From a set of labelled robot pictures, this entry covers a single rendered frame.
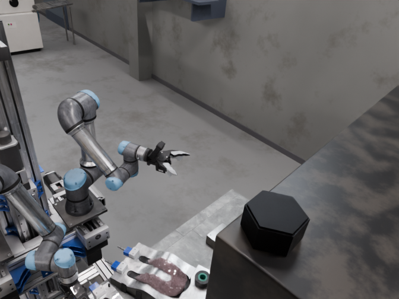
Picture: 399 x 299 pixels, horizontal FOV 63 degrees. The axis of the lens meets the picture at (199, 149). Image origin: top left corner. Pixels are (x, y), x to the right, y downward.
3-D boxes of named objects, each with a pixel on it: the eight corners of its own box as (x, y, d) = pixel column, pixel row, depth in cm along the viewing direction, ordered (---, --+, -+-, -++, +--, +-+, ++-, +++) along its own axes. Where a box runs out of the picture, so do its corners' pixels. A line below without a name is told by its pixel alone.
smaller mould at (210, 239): (205, 242, 200) (206, 235, 196) (221, 229, 209) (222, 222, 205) (230, 263, 189) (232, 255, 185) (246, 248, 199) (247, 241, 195)
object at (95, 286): (82, 285, 164) (81, 278, 161) (91, 278, 167) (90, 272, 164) (97, 302, 157) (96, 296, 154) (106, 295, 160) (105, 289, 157)
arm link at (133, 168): (117, 179, 169) (116, 162, 163) (129, 167, 178) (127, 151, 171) (130, 184, 167) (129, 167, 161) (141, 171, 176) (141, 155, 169)
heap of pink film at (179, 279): (132, 281, 168) (132, 272, 164) (151, 256, 182) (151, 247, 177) (176, 304, 160) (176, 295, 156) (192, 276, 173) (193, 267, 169)
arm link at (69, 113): (53, 104, 142) (123, 188, 154) (70, 94, 150) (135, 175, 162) (41, 114, 148) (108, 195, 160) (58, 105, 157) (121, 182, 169)
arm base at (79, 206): (60, 204, 184) (57, 191, 178) (85, 193, 192) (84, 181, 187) (72, 220, 175) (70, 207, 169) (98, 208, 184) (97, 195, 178)
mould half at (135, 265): (110, 283, 173) (108, 270, 166) (139, 248, 192) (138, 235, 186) (194, 328, 157) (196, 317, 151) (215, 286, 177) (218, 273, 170)
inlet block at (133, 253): (115, 252, 185) (114, 246, 182) (120, 246, 189) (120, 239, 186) (134, 261, 181) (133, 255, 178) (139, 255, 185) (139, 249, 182)
